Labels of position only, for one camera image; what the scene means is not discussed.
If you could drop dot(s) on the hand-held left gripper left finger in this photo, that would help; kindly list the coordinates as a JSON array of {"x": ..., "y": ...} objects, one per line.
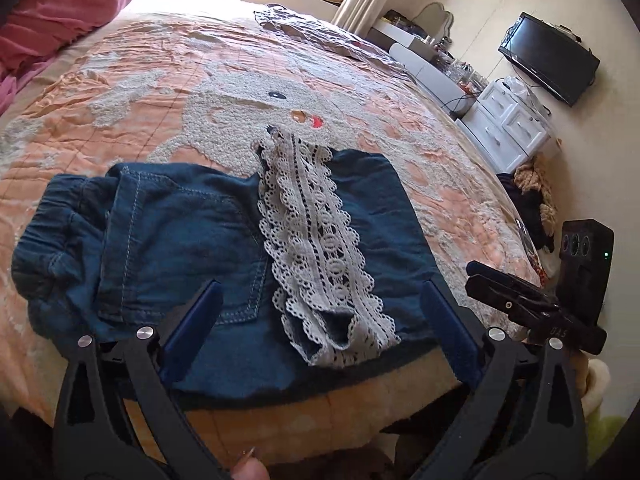
[{"x": 195, "y": 320}]

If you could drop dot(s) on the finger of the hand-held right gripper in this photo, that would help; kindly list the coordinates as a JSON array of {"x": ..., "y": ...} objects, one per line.
[
  {"x": 505, "y": 282},
  {"x": 500, "y": 307}
]

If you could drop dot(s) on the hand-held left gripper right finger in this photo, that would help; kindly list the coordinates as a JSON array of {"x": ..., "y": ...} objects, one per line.
[{"x": 445, "y": 322}]

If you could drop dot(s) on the blue denim pants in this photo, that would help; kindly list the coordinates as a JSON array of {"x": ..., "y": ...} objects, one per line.
[{"x": 200, "y": 240}]

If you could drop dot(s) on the person's left hand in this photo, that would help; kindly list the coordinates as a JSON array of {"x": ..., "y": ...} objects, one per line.
[{"x": 250, "y": 470}]

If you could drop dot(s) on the dark clothes pile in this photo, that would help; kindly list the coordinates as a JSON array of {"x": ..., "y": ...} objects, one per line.
[{"x": 525, "y": 210}]

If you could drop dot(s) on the white drawer cabinet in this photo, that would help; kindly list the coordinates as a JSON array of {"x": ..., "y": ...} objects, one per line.
[{"x": 505, "y": 127}]

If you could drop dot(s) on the orange embroidered bedspread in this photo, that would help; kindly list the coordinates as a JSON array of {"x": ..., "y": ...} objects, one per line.
[{"x": 150, "y": 105}]

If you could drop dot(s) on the black television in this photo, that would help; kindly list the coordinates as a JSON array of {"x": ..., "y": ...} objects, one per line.
[{"x": 547, "y": 60}]

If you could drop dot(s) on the white vanity table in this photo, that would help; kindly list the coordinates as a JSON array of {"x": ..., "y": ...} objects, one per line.
[{"x": 425, "y": 70}]

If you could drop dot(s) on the white framed vanity mirror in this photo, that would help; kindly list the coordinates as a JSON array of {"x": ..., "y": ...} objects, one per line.
[{"x": 435, "y": 22}]

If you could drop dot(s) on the purple patterned blanket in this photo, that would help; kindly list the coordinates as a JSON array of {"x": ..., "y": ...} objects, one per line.
[{"x": 330, "y": 40}]

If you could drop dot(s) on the pink quilt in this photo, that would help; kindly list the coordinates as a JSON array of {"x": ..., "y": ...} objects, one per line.
[{"x": 55, "y": 15}]

